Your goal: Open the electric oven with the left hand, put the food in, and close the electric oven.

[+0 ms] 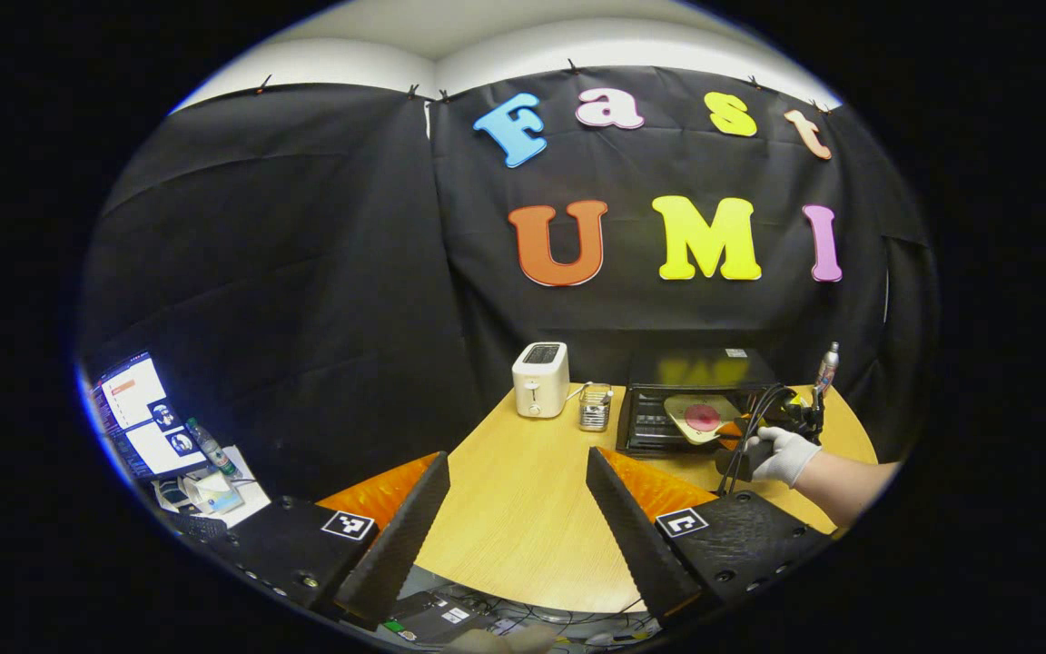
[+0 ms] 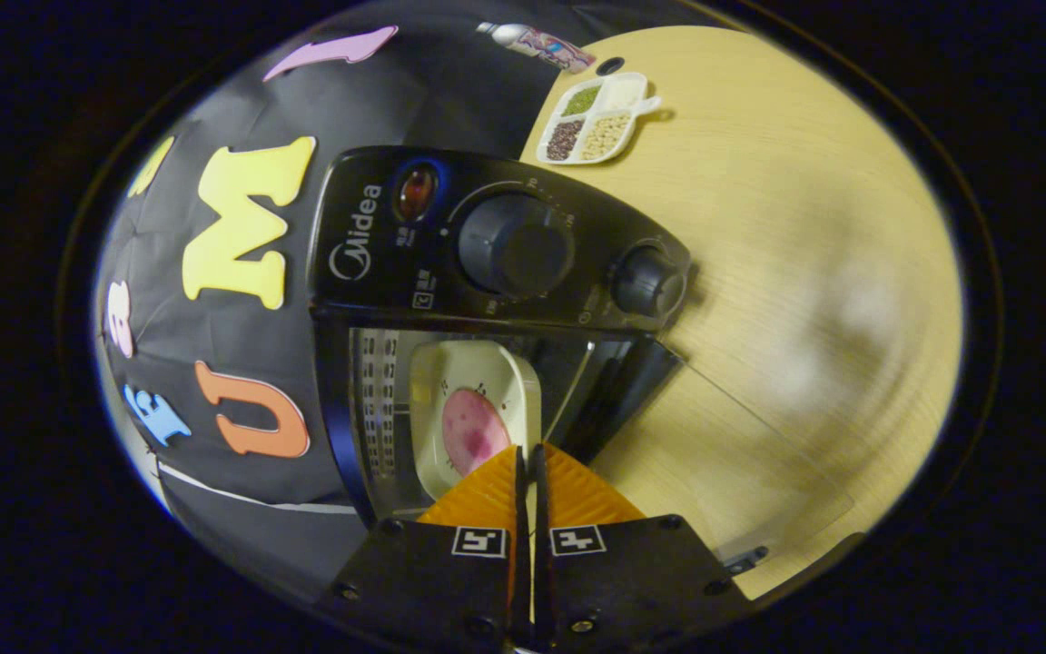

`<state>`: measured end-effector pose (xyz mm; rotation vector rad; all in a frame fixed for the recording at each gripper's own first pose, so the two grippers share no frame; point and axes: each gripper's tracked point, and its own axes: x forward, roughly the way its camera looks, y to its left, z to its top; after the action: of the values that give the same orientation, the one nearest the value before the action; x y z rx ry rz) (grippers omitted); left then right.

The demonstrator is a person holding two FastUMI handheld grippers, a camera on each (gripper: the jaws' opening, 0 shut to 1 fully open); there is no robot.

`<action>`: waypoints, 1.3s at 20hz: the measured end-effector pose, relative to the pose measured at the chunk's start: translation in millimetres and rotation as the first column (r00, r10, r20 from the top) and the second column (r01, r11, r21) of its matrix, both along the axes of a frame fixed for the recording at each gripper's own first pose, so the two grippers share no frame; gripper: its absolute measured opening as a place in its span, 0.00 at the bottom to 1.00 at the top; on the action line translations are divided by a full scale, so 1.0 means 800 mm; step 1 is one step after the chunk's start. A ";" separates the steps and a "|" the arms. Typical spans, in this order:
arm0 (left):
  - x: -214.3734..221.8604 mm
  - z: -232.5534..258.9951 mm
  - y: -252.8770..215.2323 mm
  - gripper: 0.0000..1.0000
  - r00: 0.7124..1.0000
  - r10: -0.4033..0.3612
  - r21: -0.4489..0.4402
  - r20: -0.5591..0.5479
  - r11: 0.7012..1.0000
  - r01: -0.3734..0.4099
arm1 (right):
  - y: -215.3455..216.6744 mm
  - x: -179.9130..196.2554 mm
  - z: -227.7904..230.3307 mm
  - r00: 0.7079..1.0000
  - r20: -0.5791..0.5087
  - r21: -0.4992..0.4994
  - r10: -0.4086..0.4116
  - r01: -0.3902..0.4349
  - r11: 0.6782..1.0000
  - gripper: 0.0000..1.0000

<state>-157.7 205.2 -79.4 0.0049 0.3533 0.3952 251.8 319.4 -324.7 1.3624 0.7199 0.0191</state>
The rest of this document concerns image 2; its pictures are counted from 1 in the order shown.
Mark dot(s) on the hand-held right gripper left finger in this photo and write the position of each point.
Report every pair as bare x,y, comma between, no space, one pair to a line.
446,590

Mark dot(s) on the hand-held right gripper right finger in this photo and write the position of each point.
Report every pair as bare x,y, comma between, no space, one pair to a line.
632,581

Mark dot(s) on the pink meat slice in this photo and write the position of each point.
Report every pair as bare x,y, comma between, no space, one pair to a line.
473,431

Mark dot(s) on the cream square plate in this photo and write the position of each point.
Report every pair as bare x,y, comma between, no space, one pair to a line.
487,363

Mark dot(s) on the black electric oven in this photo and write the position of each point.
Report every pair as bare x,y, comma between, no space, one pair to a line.
378,272

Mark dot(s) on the white divided dish with grains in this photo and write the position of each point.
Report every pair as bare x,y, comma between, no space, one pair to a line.
600,118

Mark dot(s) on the black round table grommet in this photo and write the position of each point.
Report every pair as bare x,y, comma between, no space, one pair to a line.
610,66

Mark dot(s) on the silver printed bottle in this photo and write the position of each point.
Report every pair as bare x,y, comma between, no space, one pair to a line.
541,44

